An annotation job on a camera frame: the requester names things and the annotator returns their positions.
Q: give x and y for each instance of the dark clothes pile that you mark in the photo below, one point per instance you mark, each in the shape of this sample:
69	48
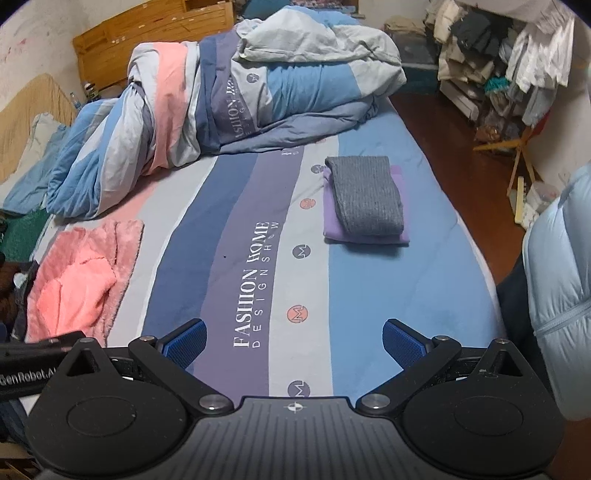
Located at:
11	286

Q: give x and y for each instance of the dark blue box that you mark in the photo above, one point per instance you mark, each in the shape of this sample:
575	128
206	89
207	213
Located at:
415	60

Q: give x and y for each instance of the purple folded garment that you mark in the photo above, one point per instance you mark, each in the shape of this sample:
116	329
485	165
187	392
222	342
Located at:
333	224

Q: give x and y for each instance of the light blue puffer jacket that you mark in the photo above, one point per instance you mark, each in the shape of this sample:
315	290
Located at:
563	277

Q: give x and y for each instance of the light pink fluffy garment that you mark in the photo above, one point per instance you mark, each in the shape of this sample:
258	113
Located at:
125	249

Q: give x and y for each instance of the coral pink fleece garment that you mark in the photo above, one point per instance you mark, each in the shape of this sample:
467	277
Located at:
74	300

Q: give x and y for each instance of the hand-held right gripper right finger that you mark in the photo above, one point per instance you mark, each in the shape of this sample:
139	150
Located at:
404	345

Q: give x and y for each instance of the green cloth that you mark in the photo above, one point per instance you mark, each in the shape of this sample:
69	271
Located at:
23	236

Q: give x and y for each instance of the grey folded knit garment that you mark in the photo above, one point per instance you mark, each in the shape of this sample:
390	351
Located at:
364	198

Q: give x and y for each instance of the wooden headboard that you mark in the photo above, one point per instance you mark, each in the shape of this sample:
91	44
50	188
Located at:
138	32

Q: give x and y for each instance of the beige cloth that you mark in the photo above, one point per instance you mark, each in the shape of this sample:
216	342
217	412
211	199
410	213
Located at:
23	115

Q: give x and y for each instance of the white slatted rack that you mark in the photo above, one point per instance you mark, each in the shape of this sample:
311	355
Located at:
461	99

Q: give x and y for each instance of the stack of beige folded clothes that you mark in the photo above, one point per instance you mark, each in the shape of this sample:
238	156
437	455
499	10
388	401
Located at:
408	26

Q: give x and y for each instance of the clear plastic container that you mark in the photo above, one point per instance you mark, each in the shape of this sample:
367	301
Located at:
542	203

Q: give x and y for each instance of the striped duvet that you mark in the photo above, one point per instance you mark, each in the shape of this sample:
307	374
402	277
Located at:
300	83

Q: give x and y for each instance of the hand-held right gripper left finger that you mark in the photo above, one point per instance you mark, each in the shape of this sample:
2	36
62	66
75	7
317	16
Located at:
184	347

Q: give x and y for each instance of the light blue pillow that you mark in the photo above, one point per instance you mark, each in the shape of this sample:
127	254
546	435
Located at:
32	184

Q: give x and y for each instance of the wooden folding stand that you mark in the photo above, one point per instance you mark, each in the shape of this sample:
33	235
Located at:
521	147

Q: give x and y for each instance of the striped bed sheet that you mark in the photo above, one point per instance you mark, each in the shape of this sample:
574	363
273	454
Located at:
360	300

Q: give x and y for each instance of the clear plastic bottle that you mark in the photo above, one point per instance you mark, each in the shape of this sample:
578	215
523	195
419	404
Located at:
75	102

